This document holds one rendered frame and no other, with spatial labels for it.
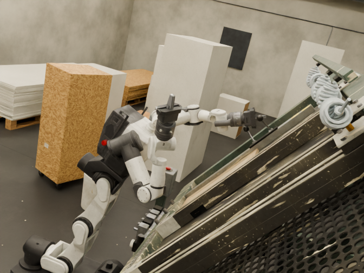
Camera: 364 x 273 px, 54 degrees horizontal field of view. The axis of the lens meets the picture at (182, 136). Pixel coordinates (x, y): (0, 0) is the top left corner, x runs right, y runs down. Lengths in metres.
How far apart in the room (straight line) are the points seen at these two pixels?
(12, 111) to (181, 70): 2.41
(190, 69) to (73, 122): 1.49
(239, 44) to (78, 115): 7.03
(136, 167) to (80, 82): 1.95
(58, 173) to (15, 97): 1.75
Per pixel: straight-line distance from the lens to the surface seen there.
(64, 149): 3.75
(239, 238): 1.07
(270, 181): 1.19
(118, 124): 1.95
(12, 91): 5.26
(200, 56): 4.21
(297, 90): 5.52
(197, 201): 1.76
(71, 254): 2.52
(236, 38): 10.11
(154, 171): 1.68
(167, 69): 4.37
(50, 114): 3.82
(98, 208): 2.24
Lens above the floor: 1.96
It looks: 18 degrees down
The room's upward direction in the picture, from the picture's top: 14 degrees clockwise
